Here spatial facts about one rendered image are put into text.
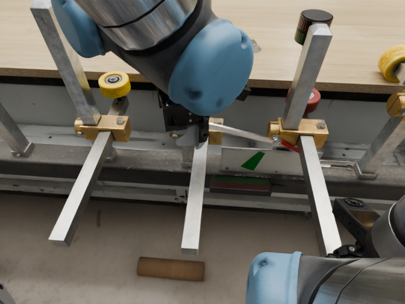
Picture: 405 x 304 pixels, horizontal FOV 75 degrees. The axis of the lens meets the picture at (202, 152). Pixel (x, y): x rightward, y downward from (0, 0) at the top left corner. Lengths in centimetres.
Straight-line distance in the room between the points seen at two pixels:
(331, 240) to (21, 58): 94
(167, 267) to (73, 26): 113
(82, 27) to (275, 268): 26
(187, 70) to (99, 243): 136
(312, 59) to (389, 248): 36
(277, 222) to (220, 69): 135
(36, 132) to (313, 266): 108
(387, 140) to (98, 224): 133
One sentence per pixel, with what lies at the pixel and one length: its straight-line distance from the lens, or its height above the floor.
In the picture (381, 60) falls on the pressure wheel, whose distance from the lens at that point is 88.
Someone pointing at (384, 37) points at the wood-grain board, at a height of 90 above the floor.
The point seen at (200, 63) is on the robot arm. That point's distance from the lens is 19.
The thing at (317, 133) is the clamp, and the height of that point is 87.
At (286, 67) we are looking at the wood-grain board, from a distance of 83.
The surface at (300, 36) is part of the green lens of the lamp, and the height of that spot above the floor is 107.
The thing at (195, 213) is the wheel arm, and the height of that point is 85.
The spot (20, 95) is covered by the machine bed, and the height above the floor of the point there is 76.
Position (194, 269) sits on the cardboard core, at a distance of 129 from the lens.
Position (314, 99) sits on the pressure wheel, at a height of 91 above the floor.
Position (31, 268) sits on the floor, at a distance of 160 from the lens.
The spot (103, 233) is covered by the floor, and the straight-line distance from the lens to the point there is 153.
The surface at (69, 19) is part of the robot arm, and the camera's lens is 31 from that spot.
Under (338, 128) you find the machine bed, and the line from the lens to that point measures 102.
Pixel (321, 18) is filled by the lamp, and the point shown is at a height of 111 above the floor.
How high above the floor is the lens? 131
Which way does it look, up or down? 49 degrees down
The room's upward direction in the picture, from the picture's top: straight up
